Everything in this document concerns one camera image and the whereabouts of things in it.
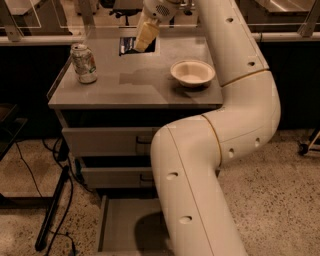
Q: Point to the black table leg base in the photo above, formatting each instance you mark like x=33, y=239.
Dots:
x=50, y=204

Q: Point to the grey middle drawer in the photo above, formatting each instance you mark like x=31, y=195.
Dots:
x=118, y=177

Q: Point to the crumpled white soda can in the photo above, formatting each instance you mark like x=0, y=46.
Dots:
x=84, y=63

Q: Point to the grey open bottom drawer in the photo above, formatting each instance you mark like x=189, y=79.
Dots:
x=132, y=227

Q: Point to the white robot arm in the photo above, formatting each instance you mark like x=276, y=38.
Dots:
x=186, y=153

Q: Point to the black caster wheel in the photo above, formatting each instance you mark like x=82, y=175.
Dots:
x=303, y=149

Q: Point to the grey metal drawer cabinet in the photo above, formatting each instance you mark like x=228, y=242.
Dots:
x=134, y=90

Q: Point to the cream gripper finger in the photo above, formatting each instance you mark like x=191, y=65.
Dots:
x=147, y=31

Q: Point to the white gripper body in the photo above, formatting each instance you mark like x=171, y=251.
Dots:
x=156, y=9

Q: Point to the grey top drawer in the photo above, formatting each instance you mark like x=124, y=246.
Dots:
x=109, y=141

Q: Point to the black office chair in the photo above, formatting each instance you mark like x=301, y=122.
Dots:
x=123, y=8

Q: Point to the dark blue rxbar wrapper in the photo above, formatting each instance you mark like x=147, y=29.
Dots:
x=126, y=46

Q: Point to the white paper bowl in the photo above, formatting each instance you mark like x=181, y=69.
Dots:
x=193, y=73

